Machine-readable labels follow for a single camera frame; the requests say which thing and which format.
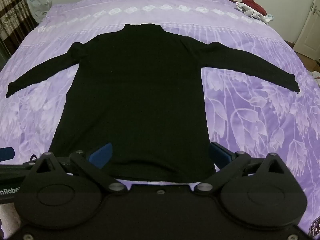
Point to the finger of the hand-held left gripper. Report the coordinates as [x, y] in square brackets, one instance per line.
[5, 153]

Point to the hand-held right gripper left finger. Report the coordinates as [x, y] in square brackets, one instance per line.
[101, 155]

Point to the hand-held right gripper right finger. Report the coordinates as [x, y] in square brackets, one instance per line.
[221, 155]

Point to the black long-sleeved sweater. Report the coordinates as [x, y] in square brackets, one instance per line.
[140, 92]

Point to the purple floral bed sheet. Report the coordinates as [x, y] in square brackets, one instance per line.
[250, 110]

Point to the dark red patterned cloth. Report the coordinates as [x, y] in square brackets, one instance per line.
[314, 232]

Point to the brown patterned curtain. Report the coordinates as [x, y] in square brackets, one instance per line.
[12, 12]

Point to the white crumpled cloth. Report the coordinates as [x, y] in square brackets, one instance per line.
[253, 15]

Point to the cream door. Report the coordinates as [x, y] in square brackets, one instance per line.
[308, 30]

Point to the pale floral curtain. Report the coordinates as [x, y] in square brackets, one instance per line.
[37, 0]

